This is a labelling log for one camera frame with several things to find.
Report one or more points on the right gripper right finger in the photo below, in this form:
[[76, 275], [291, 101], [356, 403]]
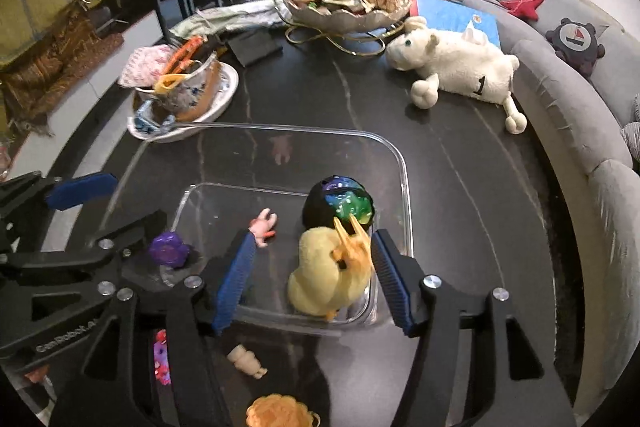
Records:
[[400, 278]]

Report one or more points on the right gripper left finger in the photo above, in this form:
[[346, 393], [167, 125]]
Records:
[[228, 276]]

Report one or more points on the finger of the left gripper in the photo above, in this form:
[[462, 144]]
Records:
[[130, 237], [75, 192]]

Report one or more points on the pink rabbit figurine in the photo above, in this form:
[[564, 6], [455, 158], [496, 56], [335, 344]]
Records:
[[263, 227]]

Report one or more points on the purple grape toy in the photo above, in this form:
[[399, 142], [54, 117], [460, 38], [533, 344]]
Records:
[[169, 250]]

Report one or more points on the yellow plush duck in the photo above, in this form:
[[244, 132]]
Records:
[[334, 268]]

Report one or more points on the cream snowman figurine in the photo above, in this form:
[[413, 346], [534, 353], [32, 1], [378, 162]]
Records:
[[246, 362]]

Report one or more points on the green ball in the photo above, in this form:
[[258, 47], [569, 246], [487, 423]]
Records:
[[338, 197]]

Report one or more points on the purple spider toy camera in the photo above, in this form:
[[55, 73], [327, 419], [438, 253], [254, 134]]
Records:
[[161, 364]]

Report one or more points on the yellow mooncake keychain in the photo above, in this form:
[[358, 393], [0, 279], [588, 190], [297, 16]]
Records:
[[280, 410]]

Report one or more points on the white oval tray with clutter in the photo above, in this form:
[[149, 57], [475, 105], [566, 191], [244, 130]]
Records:
[[176, 89]]

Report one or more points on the person hand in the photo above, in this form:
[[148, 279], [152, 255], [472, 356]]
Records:
[[38, 375]]

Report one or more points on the clear plastic bin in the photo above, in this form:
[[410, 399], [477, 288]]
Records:
[[213, 180]]

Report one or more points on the brown patterned cloth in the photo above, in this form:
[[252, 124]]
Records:
[[36, 82]]

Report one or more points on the black wallet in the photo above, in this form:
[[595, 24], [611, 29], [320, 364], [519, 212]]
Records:
[[253, 46]]

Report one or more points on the white plush sheep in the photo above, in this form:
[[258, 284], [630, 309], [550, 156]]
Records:
[[464, 63]]

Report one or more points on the grey star cushion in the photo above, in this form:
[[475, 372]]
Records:
[[631, 132]]

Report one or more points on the blue book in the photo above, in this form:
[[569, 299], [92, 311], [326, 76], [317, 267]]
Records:
[[447, 15]]

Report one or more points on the grey curved sofa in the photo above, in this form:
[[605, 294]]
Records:
[[578, 122]]

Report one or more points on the dark sailboat cushion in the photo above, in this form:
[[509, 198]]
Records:
[[577, 45]]

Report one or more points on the red star plush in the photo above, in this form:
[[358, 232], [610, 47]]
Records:
[[522, 9]]

